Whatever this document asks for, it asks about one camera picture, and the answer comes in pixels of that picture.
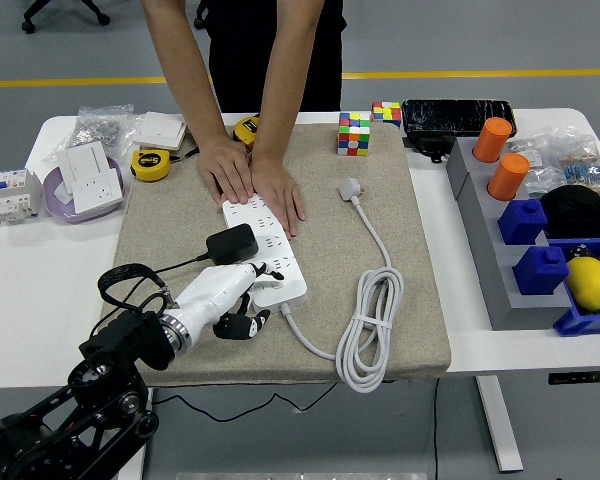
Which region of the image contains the person's left hand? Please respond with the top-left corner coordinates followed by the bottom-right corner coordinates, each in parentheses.
top-left (249, 154), bottom-right (306, 239)

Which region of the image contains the person's right hand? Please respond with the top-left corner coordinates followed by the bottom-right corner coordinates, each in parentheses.
top-left (197, 134), bottom-right (256, 205)

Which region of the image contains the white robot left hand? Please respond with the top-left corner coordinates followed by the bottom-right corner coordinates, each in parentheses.
top-left (172, 262), bottom-right (285, 346)

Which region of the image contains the thin black adapter cord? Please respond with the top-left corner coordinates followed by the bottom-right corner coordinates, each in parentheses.
top-left (90, 253), bottom-right (339, 424)

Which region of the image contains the white power strip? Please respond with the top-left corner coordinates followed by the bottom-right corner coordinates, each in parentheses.
top-left (222, 196), bottom-right (309, 309)

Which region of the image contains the black plug adapter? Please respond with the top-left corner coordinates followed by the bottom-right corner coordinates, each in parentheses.
top-left (205, 223), bottom-right (260, 265)

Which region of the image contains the large colourful puzzle cube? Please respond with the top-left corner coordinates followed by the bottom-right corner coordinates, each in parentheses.
top-left (336, 111), bottom-right (372, 157)

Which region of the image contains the grey-brown mat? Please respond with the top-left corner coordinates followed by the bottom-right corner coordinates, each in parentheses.
top-left (102, 122), bottom-right (452, 389)

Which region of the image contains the person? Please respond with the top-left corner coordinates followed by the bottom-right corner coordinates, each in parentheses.
top-left (207, 0), bottom-right (347, 114)

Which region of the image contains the clear bag of metal screws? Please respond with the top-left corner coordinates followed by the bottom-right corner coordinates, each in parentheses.
top-left (42, 103), bottom-right (144, 164)

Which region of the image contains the small colourful puzzle cube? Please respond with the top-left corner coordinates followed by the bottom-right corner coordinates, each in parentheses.
top-left (370, 101), bottom-right (402, 128)

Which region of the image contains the black power adapter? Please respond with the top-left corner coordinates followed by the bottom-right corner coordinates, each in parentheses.
top-left (403, 133), bottom-right (454, 165)

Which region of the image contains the purple plate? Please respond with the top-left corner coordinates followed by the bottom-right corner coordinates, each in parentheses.
top-left (42, 156), bottom-right (126, 224)

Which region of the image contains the white table leg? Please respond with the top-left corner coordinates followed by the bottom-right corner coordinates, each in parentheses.
top-left (474, 374), bottom-right (525, 474)
top-left (117, 387), bottom-right (155, 480)

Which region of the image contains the black wrapped tray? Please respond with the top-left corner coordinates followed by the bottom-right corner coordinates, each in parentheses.
top-left (400, 98), bottom-right (519, 139)

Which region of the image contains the white circuit breaker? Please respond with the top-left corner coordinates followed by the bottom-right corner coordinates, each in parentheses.
top-left (0, 168), bottom-right (42, 225)

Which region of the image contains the grey stepped block stand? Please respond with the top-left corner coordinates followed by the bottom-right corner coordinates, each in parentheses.
top-left (445, 137), bottom-right (574, 331)

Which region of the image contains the orange cylinder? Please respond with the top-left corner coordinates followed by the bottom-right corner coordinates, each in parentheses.
top-left (486, 152), bottom-right (531, 202)
top-left (472, 116), bottom-right (513, 164)

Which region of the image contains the black office chair base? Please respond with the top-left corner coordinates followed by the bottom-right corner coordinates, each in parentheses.
top-left (21, 0), bottom-right (111, 35)

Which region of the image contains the blue block with knob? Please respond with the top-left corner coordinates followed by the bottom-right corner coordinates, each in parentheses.
top-left (511, 244), bottom-right (570, 297)
top-left (497, 198), bottom-right (549, 246)

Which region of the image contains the clear bag of small parts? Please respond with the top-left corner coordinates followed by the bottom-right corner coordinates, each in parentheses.
top-left (507, 127), bottom-right (564, 199)

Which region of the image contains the black cloth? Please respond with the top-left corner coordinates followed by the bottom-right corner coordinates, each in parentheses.
top-left (538, 184), bottom-right (600, 240)

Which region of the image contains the clear bag of resistors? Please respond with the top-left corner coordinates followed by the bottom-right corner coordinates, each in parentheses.
top-left (549, 134), bottom-right (600, 196)

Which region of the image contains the yellow lemon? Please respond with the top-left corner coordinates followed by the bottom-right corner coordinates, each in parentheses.
top-left (564, 256), bottom-right (600, 314)

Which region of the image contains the blue plastic bin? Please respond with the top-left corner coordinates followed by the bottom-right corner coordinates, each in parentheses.
top-left (547, 237), bottom-right (600, 337)

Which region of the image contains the black desk control panel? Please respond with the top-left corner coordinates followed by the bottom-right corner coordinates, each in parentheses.
top-left (547, 370), bottom-right (600, 386)

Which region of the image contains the white power cord with plug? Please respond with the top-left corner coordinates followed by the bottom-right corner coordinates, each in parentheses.
top-left (279, 177), bottom-right (405, 394)

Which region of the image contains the yellow tape measure with strap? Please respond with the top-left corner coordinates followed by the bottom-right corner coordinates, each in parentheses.
top-left (129, 146), bottom-right (200, 182)

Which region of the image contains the white wall switch on box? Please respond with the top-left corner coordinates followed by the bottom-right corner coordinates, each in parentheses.
top-left (129, 110), bottom-right (187, 151)

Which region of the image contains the white double switch panel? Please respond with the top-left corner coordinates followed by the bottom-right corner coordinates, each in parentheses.
top-left (55, 141), bottom-right (112, 195)

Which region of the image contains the black hanging desk cable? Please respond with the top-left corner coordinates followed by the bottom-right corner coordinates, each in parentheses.
top-left (432, 378), bottom-right (441, 480)

